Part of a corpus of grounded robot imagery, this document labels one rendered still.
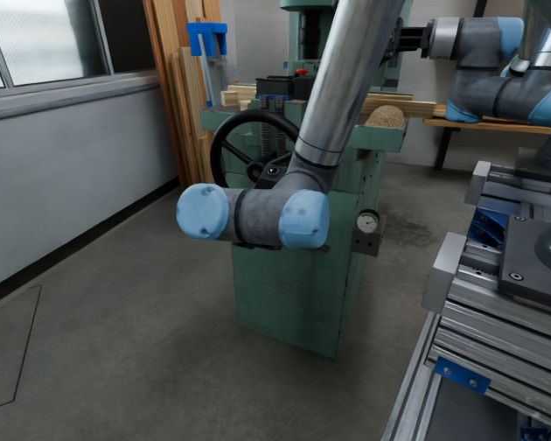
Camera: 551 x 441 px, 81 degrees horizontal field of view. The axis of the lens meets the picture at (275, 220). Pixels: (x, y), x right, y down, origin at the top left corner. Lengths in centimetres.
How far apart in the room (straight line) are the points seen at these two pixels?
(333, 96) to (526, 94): 40
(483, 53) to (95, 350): 156
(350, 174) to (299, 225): 55
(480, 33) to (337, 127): 41
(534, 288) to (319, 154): 33
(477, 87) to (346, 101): 39
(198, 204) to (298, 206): 13
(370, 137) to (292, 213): 53
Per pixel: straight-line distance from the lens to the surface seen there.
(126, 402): 137
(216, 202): 41
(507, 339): 64
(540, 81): 75
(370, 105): 103
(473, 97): 79
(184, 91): 237
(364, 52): 45
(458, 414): 113
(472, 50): 80
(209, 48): 188
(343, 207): 97
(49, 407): 148
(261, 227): 40
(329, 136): 47
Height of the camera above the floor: 109
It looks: 30 degrees down
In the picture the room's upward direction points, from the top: straight up
